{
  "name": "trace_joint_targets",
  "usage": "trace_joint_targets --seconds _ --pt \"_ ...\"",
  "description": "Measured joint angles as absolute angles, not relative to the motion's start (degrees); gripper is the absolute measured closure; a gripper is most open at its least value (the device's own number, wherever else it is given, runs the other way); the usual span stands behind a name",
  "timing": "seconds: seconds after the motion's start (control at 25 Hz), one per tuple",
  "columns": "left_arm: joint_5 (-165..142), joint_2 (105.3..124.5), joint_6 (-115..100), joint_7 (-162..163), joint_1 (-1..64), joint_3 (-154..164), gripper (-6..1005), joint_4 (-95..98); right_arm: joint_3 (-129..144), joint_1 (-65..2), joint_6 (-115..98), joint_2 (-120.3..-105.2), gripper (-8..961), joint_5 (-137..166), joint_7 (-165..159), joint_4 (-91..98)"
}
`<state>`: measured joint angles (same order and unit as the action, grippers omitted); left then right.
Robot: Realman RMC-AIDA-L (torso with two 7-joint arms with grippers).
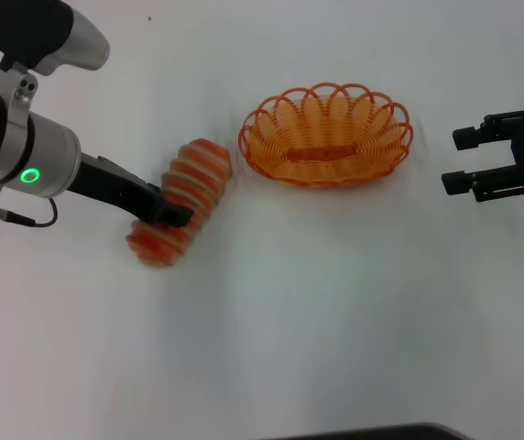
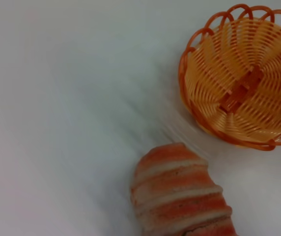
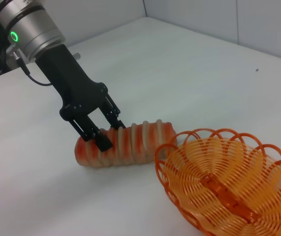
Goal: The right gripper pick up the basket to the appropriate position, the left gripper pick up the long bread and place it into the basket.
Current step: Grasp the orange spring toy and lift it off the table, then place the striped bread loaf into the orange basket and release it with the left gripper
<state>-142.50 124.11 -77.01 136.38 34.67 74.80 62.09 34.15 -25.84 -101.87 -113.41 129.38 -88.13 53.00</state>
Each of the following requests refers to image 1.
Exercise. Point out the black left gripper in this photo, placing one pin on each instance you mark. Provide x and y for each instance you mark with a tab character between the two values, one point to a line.
111	185

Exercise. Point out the orange striped bread loaf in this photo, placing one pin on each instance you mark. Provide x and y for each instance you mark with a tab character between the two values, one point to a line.
195	179

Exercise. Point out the orange woven plastic basket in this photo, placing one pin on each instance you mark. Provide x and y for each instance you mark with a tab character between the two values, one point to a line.
326	146

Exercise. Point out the black robot chest edge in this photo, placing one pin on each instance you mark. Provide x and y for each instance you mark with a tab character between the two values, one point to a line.
381	432

